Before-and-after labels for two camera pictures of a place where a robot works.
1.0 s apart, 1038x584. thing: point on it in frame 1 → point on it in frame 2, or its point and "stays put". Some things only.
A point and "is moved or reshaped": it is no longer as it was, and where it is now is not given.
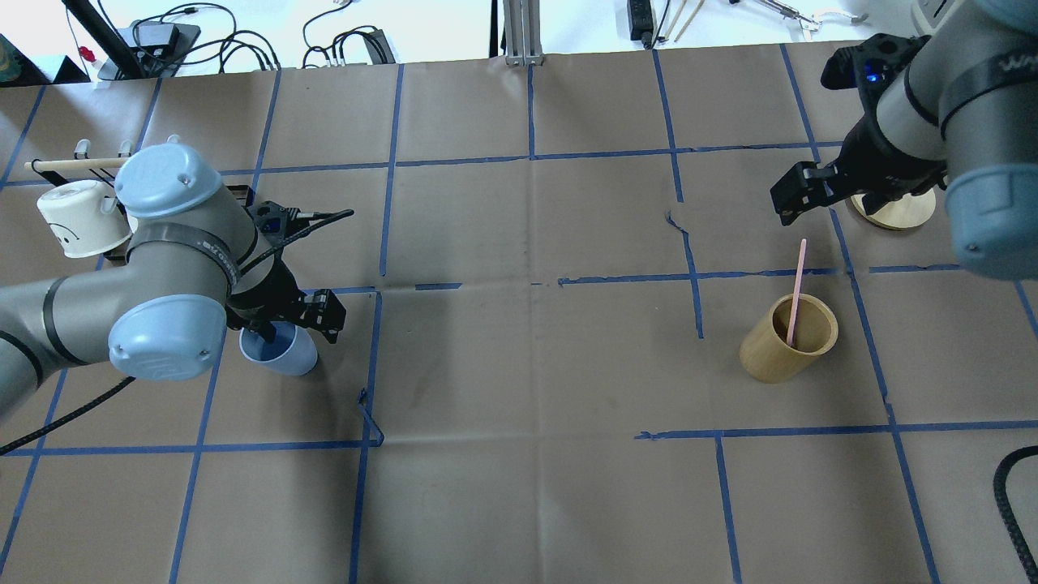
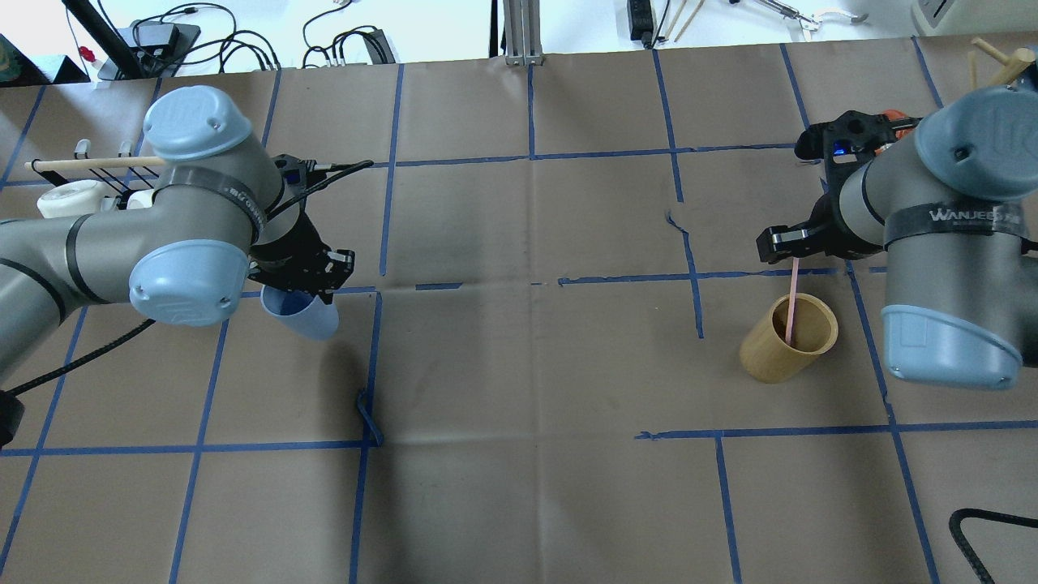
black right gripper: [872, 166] → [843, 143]
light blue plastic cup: [293, 352] is moved or reshaped
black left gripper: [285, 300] → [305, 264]
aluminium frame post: [522, 31] stays put
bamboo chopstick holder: [765, 354] stays put
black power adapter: [641, 21] stays put
